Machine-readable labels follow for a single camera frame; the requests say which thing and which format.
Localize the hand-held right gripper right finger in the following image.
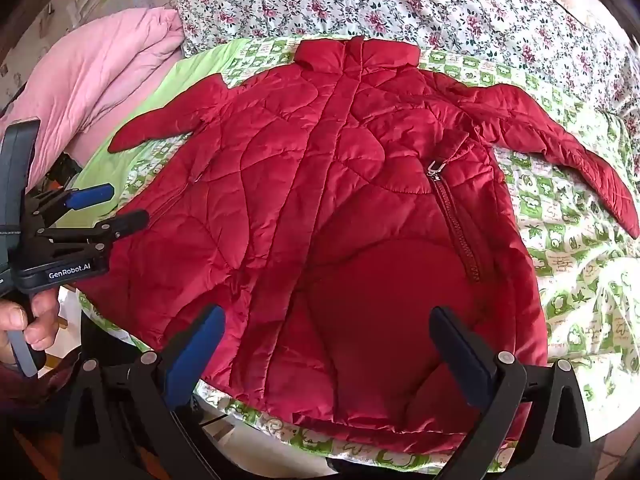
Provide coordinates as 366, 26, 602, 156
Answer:
429, 306, 601, 480

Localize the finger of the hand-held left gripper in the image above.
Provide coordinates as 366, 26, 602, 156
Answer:
36, 210, 151, 256
27, 184, 116, 221

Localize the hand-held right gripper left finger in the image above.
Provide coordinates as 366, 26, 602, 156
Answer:
59, 304, 227, 480

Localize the red quilted jacket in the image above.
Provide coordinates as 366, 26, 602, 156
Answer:
75, 36, 640, 453

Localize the person's left hand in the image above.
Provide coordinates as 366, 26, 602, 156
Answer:
0, 287, 61, 367

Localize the pink quilt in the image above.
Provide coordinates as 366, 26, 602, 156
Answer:
0, 7, 186, 171

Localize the green printed bed sheet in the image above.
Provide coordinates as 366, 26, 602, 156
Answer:
65, 35, 640, 476

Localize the floral quilt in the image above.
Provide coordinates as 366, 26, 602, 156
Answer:
175, 0, 640, 126

